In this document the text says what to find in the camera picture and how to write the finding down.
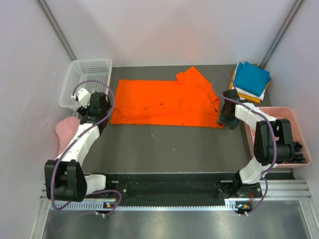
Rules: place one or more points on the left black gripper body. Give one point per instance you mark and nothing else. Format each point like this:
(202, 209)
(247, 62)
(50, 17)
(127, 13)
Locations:
(83, 111)

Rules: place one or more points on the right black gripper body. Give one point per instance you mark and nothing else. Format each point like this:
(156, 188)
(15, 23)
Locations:
(228, 120)

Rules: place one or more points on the orange t shirt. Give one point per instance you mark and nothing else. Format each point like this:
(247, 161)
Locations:
(187, 101)

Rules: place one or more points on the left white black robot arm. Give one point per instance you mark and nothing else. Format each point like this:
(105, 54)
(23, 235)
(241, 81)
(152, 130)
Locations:
(64, 177)

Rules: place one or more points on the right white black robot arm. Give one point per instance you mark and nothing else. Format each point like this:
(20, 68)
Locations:
(273, 143)

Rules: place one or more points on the folded yellow t shirt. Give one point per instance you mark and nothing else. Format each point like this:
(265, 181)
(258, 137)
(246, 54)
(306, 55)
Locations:
(246, 95)

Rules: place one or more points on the folded white t shirt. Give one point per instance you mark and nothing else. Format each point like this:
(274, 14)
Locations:
(244, 94)

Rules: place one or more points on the white perforated plastic basket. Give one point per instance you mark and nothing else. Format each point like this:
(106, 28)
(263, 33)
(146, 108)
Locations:
(91, 74)

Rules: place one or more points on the pink baseball cap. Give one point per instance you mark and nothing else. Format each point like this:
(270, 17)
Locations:
(66, 130)

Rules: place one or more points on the folded blue t shirt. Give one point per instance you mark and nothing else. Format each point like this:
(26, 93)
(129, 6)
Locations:
(251, 78)

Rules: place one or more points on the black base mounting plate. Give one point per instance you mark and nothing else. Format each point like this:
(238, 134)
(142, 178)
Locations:
(214, 185)

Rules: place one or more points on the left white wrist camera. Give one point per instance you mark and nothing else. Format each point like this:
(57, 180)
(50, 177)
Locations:
(83, 97)

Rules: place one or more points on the aluminium frame rail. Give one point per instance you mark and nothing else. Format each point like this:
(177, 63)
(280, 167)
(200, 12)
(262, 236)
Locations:
(273, 190)

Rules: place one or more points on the grey slotted cable duct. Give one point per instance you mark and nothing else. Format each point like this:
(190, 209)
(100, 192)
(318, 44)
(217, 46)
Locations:
(107, 205)

